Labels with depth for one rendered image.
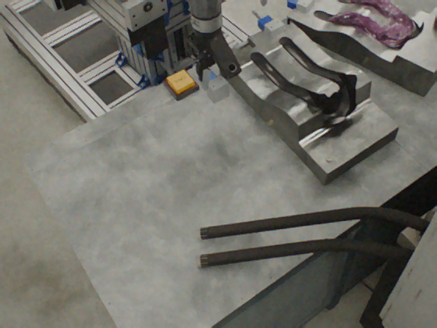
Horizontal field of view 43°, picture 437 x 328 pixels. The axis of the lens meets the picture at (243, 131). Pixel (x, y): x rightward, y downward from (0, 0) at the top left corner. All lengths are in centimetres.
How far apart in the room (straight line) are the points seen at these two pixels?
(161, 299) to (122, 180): 35
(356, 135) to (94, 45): 157
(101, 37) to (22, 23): 41
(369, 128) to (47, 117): 171
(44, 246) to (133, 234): 102
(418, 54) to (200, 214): 78
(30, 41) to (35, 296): 119
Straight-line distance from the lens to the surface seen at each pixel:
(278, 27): 171
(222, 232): 138
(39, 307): 234
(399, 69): 172
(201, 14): 131
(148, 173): 154
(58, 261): 239
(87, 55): 272
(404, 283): 91
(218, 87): 149
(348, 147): 151
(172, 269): 140
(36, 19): 299
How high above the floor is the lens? 208
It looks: 54 degrees down
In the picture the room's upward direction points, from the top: 1 degrees counter-clockwise
